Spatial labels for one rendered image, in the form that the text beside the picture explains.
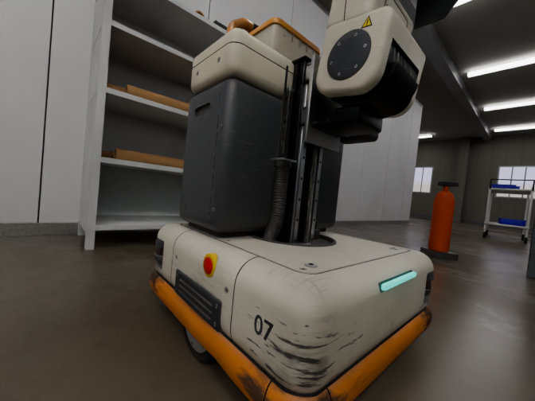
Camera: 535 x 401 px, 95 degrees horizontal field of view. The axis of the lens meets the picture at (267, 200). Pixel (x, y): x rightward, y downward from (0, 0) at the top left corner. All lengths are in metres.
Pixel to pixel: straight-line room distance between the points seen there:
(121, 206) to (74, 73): 0.91
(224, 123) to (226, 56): 0.17
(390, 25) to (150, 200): 1.91
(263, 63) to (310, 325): 0.62
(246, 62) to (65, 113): 1.58
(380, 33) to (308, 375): 0.62
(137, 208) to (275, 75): 1.64
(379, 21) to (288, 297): 0.55
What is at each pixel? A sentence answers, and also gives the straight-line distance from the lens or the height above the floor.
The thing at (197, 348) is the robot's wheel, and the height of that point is 0.03.
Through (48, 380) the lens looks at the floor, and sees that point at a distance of 0.74.
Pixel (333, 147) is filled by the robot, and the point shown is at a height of 0.56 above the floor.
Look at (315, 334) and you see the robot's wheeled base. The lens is 0.40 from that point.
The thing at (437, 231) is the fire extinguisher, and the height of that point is 0.23.
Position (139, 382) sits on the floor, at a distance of 0.67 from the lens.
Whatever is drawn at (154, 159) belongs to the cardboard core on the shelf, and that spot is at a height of 0.56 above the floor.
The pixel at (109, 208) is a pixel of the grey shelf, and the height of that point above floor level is 0.18.
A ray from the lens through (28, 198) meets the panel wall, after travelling 2.08.
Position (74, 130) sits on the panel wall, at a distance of 2.10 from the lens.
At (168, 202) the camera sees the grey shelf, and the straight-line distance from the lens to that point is 2.20.
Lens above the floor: 0.41
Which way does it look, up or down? 2 degrees down
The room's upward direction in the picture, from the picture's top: 6 degrees clockwise
